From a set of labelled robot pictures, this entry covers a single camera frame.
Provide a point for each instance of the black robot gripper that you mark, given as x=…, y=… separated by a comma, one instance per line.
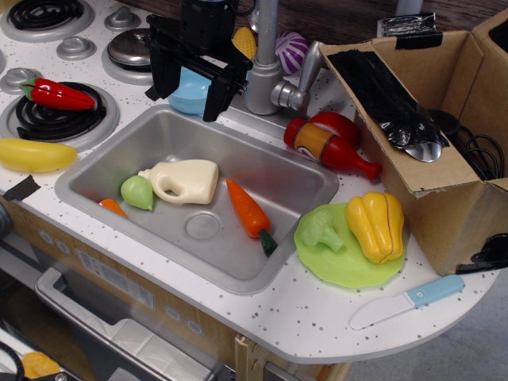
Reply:
x=203, y=28

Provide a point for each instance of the light blue plastic bowl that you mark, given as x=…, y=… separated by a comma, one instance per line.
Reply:
x=191, y=95

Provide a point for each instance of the yellow toy corn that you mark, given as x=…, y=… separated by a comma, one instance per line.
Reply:
x=245, y=42

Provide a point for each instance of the silver pot lid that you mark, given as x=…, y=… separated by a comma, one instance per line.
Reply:
x=129, y=48

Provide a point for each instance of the silver toy faucet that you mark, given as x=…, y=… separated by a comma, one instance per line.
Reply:
x=270, y=101

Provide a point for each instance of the grey stove knob top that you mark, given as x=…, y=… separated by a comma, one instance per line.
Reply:
x=121, y=20

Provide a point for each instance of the grey stove knob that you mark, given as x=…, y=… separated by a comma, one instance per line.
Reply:
x=75, y=48
x=121, y=20
x=14, y=77

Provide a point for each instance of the purple white striped ball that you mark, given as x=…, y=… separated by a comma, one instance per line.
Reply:
x=291, y=49

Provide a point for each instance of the cream toy detergent jug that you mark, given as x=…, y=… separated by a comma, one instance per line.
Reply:
x=184, y=182

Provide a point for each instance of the grey stove knob middle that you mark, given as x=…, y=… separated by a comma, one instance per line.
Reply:
x=75, y=48

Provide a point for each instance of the light green toy pear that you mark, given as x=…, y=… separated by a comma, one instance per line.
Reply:
x=137, y=191

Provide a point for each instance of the stainless steel sink basin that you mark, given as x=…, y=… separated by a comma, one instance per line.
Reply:
x=206, y=239

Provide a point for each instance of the red toy ketchup bottle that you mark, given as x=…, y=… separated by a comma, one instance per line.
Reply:
x=327, y=148

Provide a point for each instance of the red toy chili pepper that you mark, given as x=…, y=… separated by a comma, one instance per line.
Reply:
x=53, y=95

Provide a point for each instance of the small orange toy piece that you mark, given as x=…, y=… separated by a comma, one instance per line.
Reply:
x=113, y=206

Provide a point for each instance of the orange toy carrot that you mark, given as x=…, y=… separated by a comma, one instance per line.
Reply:
x=252, y=217

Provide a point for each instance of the back left stove burner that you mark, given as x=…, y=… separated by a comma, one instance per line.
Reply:
x=34, y=21

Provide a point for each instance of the stove burner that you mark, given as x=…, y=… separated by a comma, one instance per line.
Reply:
x=34, y=21
x=82, y=130

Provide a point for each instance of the front left stove burner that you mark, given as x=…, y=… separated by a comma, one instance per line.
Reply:
x=82, y=130

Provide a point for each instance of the grey stove knob left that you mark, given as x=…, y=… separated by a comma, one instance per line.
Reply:
x=14, y=77

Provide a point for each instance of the yellow toy banana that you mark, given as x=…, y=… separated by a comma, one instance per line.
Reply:
x=35, y=156

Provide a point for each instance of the green toy broccoli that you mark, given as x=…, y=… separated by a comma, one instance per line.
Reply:
x=317, y=228

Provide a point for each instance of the black tape piece counter edge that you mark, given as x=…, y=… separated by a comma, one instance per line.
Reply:
x=22, y=190

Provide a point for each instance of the light green plastic plate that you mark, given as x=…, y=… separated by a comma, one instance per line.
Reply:
x=348, y=267

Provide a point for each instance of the yellow toy bell pepper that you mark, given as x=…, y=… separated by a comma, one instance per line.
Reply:
x=377, y=221

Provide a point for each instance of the metal spoon in box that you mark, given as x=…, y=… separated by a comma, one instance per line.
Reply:
x=426, y=152

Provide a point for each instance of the yellow object bottom left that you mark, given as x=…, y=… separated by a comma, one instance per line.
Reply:
x=37, y=364

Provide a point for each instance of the grey oven door handle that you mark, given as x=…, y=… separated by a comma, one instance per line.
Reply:
x=120, y=343

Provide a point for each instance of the toy knife blue handle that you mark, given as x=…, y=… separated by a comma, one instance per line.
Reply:
x=382, y=309

